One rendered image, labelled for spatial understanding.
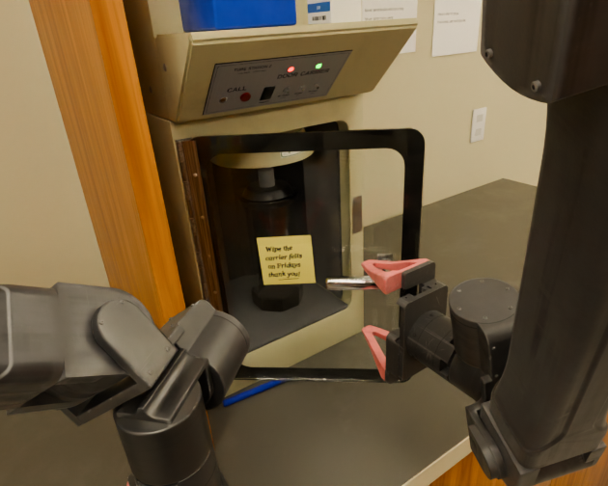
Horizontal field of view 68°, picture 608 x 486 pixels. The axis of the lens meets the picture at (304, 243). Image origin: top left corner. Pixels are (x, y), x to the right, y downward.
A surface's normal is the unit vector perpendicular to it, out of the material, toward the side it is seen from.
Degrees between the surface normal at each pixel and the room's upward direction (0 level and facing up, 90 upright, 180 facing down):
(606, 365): 107
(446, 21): 90
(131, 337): 55
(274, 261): 90
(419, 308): 90
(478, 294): 14
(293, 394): 0
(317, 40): 135
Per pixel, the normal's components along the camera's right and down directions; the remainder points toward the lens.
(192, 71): 0.44, 0.87
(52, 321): 0.75, -0.52
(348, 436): -0.06, -0.90
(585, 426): 0.22, 0.65
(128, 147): 0.55, 0.33
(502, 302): -0.26, -0.81
